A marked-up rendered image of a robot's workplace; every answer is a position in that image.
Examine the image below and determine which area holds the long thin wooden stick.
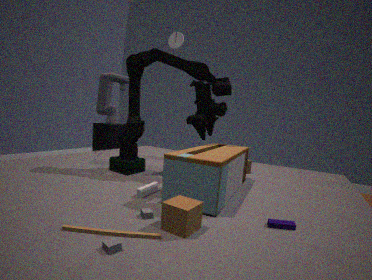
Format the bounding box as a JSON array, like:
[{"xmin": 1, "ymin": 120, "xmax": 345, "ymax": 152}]
[{"xmin": 63, "ymin": 225, "xmax": 161, "ymax": 239}]

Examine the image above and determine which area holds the brown cube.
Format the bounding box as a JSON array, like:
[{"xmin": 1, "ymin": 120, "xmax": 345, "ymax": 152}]
[
  {"xmin": 160, "ymin": 195, "xmax": 204, "ymax": 239},
  {"xmin": 246, "ymin": 159, "xmax": 252, "ymax": 174}
]

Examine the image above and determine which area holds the small purple block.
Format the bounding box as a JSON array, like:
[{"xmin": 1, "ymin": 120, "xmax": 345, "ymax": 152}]
[{"xmin": 267, "ymin": 218, "xmax": 296, "ymax": 230}]

